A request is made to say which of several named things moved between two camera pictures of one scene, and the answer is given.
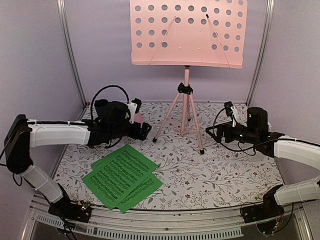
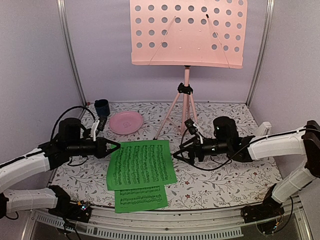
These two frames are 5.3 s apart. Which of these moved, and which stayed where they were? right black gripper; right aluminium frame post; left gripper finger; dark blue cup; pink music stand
Moved: left gripper finger; right black gripper
Stayed: dark blue cup; pink music stand; right aluminium frame post
